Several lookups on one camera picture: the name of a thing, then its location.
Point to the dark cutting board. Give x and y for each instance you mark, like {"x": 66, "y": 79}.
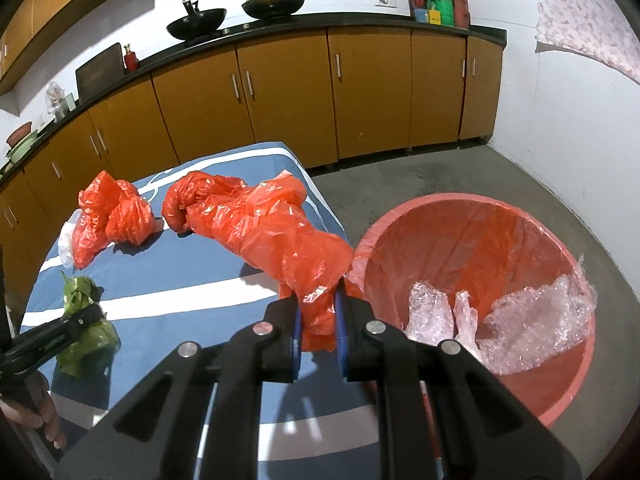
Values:
{"x": 100, "y": 72}

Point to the white plastic bag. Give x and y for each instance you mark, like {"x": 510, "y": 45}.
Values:
{"x": 65, "y": 249}

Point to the red bottle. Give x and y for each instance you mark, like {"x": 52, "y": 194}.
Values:
{"x": 131, "y": 61}

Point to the red bag with boxes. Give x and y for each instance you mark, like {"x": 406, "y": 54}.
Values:
{"x": 448, "y": 13}

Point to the black wok with lid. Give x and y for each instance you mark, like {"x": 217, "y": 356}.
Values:
{"x": 271, "y": 9}

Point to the lower wooden cabinet run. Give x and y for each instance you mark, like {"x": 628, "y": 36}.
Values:
{"x": 329, "y": 86}

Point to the upper wooden cabinets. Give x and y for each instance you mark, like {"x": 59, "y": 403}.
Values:
{"x": 32, "y": 29}

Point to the clear bubble wrap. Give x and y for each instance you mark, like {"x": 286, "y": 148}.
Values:
{"x": 523, "y": 329}

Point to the large red plastic bag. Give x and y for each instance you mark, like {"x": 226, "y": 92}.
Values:
{"x": 267, "y": 227}

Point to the floral pink curtain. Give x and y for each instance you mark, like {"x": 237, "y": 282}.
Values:
{"x": 596, "y": 29}

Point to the green plastic bag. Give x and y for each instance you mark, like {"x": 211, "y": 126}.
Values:
{"x": 79, "y": 294}

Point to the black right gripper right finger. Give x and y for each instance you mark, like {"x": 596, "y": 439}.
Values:
{"x": 442, "y": 414}

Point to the glass jar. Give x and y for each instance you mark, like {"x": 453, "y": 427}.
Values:
{"x": 59, "y": 103}

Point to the green and red bowls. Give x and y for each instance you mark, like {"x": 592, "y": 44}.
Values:
{"x": 20, "y": 141}

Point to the person's left hand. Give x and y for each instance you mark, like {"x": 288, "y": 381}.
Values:
{"x": 44, "y": 416}

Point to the pink plastic trash basin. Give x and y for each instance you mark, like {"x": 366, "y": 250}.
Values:
{"x": 457, "y": 241}

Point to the blue white striped table cloth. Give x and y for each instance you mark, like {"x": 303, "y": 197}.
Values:
{"x": 176, "y": 288}

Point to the black wok left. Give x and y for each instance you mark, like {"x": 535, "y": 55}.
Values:
{"x": 196, "y": 23}

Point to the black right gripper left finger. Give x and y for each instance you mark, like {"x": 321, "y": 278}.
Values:
{"x": 197, "y": 411}

